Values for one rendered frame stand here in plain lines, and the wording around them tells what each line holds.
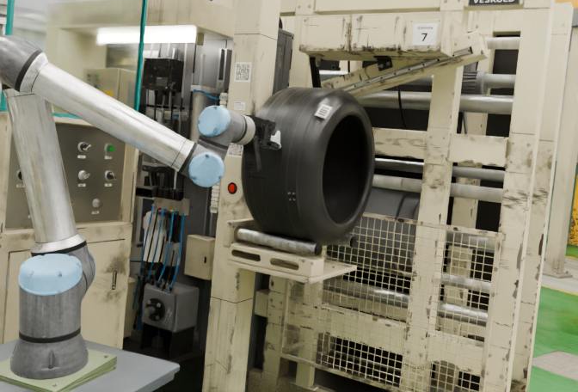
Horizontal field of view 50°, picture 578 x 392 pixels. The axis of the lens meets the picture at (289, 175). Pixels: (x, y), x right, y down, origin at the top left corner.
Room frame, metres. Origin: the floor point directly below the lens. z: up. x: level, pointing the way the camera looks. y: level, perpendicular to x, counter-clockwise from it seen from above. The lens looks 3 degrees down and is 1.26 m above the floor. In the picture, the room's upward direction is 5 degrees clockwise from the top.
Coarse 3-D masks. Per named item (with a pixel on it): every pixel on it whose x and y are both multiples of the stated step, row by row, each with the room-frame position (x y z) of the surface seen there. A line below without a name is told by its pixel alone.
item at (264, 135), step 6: (258, 120) 1.89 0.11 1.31; (264, 120) 1.90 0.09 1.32; (270, 120) 1.91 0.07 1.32; (258, 126) 1.89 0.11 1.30; (264, 126) 1.90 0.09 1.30; (270, 126) 1.93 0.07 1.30; (258, 132) 1.90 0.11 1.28; (264, 132) 1.89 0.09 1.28; (270, 132) 1.94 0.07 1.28; (252, 138) 1.85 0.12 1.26; (258, 138) 1.90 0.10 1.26; (264, 138) 1.89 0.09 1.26; (270, 138) 1.94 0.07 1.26; (264, 144) 1.90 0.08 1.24
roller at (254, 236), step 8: (240, 232) 2.25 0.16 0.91; (248, 232) 2.24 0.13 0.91; (256, 232) 2.23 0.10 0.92; (240, 240) 2.26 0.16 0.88; (248, 240) 2.23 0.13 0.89; (256, 240) 2.21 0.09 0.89; (264, 240) 2.19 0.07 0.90; (272, 240) 2.18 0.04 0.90; (280, 240) 2.16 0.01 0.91; (288, 240) 2.15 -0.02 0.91; (296, 240) 2.14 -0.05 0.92; (304, 240) 2.13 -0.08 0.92; (288, 248) 2.15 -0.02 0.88; (296, 248) 2.13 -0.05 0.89; (304, 248) 2.11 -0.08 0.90; (312, 248) 2.09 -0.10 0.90; (320, 248) 2.11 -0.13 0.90
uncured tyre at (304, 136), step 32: (288, 96) 2.17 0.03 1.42; (320, 96) 2.12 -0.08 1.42; (352, 96) 2.25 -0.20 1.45; (288, 128) 2.05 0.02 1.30; (320, 128) 2.04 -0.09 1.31; (352, 128) 2.46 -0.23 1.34; (288, 160) 2.01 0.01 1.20; (320, 160) 2.03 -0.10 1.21; (352, 160) 2.50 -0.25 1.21; (256, 192) 2.09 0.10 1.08; (320, 192) 2.05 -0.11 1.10; (352, 192) 2.48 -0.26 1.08; (288, 224) 2.09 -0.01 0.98; (320, 224) 2.08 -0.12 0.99; (352, 224) 2.29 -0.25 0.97
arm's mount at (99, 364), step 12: (96, 360) 1.60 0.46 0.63; (108, 360) 1.61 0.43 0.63; (0, 372) 1.50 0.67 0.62; (12, 372) 1.51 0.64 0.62; (84, 372) 1.53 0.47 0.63; (96, 372) 1.56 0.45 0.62; (12, 384) 1.48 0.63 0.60; (24, 384) 1.46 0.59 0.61; (36, 384) 1.45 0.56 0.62; (48, 384) 1.46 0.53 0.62; (60, 384) 1.46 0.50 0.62; (72, 384) 1.49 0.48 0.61
